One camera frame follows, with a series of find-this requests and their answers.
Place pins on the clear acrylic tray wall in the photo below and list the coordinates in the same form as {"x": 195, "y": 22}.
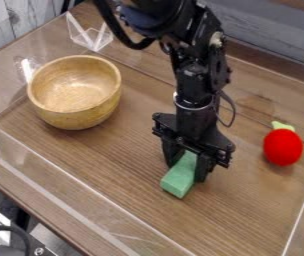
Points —
{"x": 95, "y": 225}

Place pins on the green rectangular block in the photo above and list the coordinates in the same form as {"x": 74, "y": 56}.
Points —
{"x": 179, "y": 179}

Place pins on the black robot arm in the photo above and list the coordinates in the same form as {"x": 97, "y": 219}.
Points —
{"x": 187, "y": 30}

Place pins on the clear acrylic corner bracket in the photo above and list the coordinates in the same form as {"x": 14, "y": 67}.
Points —
{"x": 94, "y": 39}

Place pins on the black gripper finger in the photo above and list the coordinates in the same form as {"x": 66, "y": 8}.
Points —
{"x": 205, "y": 166}
{"x": 173, "y": 150}

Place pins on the black metal equipment base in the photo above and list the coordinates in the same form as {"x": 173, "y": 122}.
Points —
{"x": 32, "y": 246}

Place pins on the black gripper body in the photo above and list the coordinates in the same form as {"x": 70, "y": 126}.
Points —
{"x": 194, "y": 123}

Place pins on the wooden bowl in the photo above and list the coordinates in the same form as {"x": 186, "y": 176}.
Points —
{"x": 75, "y": 91}

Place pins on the red plush strawberry toy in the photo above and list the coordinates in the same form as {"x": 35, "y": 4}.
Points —
{"x": 282, "y": 145}

